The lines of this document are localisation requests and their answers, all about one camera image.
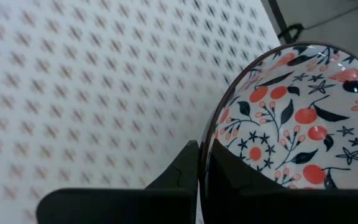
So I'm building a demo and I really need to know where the floral patterned ceramic mini bowl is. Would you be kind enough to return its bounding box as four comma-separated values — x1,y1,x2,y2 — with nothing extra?
198,41,358,224

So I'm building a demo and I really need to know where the black coiled floor cable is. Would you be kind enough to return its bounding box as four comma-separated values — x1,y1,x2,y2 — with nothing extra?
277,23,305,44

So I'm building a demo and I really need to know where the white perforated metal shelf rack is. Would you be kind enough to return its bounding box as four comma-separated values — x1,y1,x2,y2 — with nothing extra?
0,0,281,224

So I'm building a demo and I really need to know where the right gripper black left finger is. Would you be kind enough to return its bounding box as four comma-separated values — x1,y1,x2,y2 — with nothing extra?
35,139,200,224

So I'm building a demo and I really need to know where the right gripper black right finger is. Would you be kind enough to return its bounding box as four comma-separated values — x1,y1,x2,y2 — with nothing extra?
208,139,358,224

